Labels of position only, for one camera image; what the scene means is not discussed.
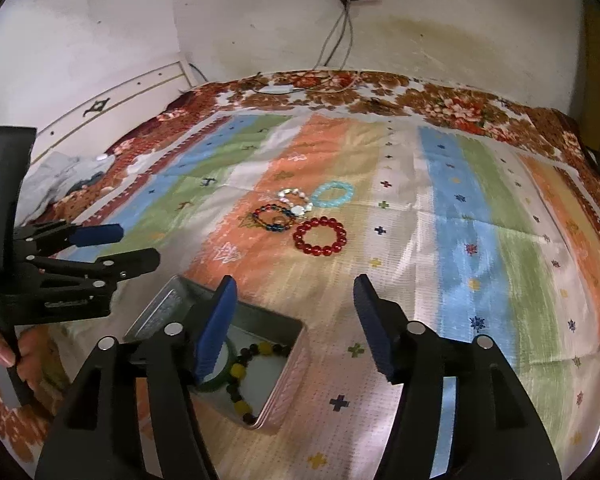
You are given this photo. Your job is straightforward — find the red bead bracelet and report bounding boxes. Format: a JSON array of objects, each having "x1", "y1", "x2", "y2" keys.
[{"x1": 293, "y1": 216, "x2": 347, "y2": 257}]

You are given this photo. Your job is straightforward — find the light blue bead bracelet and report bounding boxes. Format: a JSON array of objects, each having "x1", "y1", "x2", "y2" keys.
[{"x1": 311, "y1": 180, "x2": 355, "y2": 208}]

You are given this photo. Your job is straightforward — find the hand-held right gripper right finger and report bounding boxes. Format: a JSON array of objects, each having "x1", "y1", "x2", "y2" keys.
[{"x1": 352, "y1": 273, "x2": 563, "y2": 480}]

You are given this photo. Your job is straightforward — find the grey cable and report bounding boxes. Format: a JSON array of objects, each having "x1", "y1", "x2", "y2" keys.
[
  {"x1": 314, "y1": 4, "x2": 348, "y2": 69},
  {"x1": 341, "y1": 4, "x2": 356, "y2": 69}
]

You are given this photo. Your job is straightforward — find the green bangle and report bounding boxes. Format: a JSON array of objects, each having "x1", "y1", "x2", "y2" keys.
[{"x1": 190, "y1": 337, "x2": 239, "y2": 394}]

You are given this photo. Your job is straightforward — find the metal tin box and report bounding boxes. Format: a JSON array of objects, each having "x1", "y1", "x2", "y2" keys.
[{"x1": 123, "y1": 275, "x2": 308, "y2": 431}]

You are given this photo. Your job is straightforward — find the white cable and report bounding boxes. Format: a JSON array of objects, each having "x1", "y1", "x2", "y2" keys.
[{"x1": 330, "y1": 71, "x2": 362, "y2": 94}]

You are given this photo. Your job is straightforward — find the white pearl bracelet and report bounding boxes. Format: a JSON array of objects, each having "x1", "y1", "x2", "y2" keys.
[{"x1": 276, "y1": 188, "x2": 314, "y2": 217}]

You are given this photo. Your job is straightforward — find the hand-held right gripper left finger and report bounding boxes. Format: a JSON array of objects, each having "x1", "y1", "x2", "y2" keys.
[{"x1": 34, "y1": 275, "x2": 238, "y2": 480}]

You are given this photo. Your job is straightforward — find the yellow and black bead bracelet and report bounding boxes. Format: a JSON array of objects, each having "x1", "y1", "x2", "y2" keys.
[{"x1": 224, "y1": 342, "x2": 291, "y2": 424}]

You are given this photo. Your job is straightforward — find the grey cloth pile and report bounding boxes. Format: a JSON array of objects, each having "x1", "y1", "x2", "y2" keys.
[{"x1": 17, "y1": 152, "x2": 116, "y2": 223}]

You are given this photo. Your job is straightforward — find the dark blue bead bracelet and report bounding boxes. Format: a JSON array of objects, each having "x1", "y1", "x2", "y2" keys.
[{"x1": 251, "y1": 203, "x2": 299, "y2": 234}]

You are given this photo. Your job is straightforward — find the white headboard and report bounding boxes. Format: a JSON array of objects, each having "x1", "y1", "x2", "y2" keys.
[{"x1": 27, "y1": 60, "x2": 201, "y2": 167}]

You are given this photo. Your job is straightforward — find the striped colourful mat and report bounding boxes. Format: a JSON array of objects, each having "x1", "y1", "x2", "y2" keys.
[{"x1": 55, "y1": 112, "x2": 600, "y2": 480}]

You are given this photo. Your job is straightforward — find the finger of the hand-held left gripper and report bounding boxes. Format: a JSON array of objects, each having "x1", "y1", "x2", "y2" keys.
[
  {"x1": 15, "y1": 221, "x2": 125, "y2": 257},
  {"x1": 27, "y1": 247, "x2": 161, "y2": 289}
]

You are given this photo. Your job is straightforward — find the brown floral blanket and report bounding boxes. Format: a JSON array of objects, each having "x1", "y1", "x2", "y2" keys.
[{"x1": 0, "y1": 70, "x2": 600, "y2": 466}]

